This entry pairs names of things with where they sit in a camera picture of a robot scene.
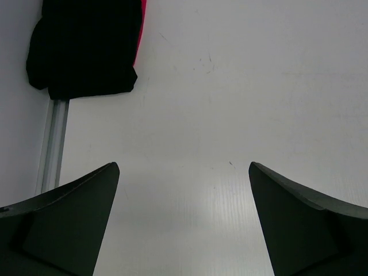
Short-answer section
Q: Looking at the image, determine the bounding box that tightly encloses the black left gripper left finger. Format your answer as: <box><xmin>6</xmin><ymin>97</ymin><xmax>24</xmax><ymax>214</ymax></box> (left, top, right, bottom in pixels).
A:
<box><xmin>1</xmin><ymin>162</ymin><xmax>120</xmax><ymax>275</ymax></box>

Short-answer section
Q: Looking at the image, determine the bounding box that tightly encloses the folded pink t shirt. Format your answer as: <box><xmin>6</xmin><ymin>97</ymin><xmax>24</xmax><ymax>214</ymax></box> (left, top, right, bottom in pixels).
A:
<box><xmin>133</xmin><ymin>0</ymin><xmax>147</xmax><ymax>64</ymax></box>

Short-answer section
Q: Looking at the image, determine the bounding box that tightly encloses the aluminium left table rail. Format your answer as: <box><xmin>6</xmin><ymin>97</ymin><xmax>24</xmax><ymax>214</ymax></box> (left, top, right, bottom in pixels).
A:
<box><xmin>35</xmin><ymin>100</ymin><xmax>70</xmax><ymax>195</ymax></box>

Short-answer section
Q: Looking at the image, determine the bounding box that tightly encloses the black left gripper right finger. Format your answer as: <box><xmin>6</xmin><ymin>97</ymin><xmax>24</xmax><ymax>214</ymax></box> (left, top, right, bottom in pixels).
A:
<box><xmin>248</xmin><ymin>162</ymin><xmax>367</xmax><ymax>275</ymax></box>

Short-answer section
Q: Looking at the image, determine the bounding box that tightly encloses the folded black t shirt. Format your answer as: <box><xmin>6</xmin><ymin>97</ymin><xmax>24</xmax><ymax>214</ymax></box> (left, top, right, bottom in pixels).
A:
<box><xmin>26</xmin><ymin>0</ymin><xmax>142</xmax><ymax>101</ymax></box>

